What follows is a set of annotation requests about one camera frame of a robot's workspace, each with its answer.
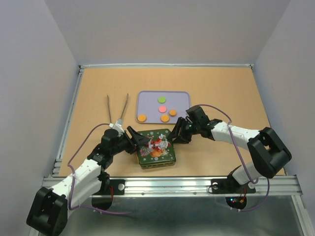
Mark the tan round cookie right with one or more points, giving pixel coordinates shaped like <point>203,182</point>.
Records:
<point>172,113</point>

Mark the tan round cookie bottom-middle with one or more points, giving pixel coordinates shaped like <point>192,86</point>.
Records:
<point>165,118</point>

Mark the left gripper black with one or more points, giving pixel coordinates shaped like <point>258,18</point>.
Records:
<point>135,142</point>

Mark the gold tin lid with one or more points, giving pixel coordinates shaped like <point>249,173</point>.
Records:
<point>159,148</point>

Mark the metal tongs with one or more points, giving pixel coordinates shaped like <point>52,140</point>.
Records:
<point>119,108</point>

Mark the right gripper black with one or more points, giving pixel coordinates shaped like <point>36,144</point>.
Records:
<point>180,137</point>

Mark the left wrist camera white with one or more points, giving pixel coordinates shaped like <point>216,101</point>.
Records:
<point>118,127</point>

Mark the tan round cookie bottom-left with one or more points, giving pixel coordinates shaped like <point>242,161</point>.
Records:
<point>141,118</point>

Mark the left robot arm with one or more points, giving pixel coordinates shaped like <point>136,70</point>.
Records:
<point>52,206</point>

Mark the gold cookie tin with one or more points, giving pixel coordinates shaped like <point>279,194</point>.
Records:
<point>156,165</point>

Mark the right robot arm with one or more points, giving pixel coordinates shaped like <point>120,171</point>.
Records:
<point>268,152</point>

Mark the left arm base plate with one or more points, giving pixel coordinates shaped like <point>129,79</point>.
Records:
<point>111,186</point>

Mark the pink round cookie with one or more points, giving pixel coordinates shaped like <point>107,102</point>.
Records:
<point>162,109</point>

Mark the aluminium frame rail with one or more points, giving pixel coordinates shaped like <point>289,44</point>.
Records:
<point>140,187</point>

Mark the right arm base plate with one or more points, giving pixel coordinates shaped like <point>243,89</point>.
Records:
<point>229,186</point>

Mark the lavender plastic tray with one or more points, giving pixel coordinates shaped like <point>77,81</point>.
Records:
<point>147,104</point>

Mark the green round cookie right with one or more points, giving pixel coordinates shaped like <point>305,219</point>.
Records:
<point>161,99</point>

